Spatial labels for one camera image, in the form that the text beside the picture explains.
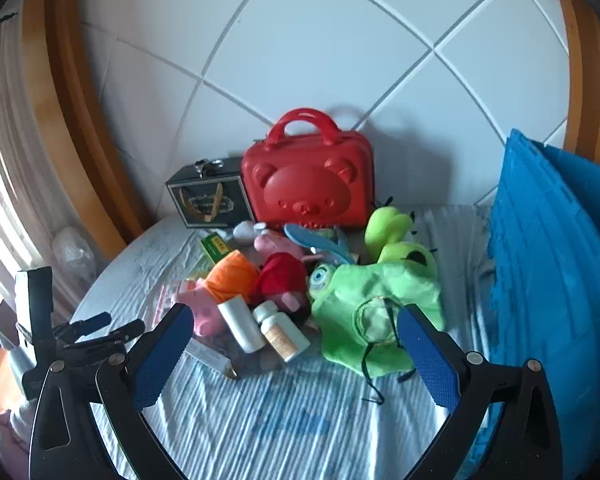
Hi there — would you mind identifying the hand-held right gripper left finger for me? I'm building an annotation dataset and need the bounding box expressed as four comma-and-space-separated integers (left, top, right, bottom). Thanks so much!
28, 302, 196, 480

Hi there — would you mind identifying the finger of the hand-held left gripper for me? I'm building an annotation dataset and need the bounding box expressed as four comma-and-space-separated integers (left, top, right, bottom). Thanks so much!
54, 312, 113, 339
76, 318, 146, 349

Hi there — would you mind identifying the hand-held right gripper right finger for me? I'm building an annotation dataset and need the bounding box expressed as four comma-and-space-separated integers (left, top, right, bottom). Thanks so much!
397, 303, 564, 480

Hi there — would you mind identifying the grey slim carton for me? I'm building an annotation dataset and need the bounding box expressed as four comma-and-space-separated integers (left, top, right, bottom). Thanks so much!
185, 337, 241, 381

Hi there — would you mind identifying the pink striped packet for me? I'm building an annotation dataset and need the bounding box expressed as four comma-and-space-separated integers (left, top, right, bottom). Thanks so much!
154, 280, 182, 327

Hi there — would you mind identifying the pink pig plush toy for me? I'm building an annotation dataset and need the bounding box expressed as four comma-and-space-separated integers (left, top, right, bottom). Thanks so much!
174, 280, 227, 337

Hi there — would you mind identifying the clear plastic bag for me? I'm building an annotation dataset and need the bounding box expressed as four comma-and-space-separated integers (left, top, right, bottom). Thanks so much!
51, 226, 99, 282

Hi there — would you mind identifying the plain white bottle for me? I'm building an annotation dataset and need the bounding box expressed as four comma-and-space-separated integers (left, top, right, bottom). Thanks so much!
217, 295, 266, 354

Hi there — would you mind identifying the orange plush toy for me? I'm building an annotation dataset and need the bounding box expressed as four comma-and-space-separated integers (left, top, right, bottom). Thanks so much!
204, 249, 261, 307

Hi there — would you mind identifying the small green box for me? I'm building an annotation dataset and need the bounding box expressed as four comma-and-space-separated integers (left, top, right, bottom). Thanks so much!
201, 232, 234, 266

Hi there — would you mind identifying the orange label pill bottle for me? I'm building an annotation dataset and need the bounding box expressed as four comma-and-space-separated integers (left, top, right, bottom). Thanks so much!
252, 300, 311, 363

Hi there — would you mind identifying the lime green plush toy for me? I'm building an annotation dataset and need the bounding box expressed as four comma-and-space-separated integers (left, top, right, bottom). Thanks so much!
363, 204, 439, 282

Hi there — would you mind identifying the red plush toy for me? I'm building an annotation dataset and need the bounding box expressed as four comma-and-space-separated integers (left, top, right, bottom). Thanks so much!
253, 252, 312, 312

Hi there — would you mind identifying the striped curtain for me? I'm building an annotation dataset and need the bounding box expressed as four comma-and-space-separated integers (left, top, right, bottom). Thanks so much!
0, 20, 97, 321

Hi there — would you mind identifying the black gift box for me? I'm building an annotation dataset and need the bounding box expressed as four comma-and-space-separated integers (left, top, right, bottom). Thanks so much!
166, 157, 254, 231

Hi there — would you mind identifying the small pink plush toy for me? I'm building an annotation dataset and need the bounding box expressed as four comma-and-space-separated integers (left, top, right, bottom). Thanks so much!
232, 221, 307, 263

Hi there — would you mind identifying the blue grey plush toy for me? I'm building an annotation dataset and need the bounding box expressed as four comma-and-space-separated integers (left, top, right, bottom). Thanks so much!
282, 223, 357, 267

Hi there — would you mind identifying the red bear-face case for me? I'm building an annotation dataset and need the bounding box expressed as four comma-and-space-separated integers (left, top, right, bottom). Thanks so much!
241, 107, 376, 234

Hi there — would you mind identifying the wooden headboard frame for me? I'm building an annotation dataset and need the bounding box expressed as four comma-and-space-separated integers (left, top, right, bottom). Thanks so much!
22, 0, 600, 262

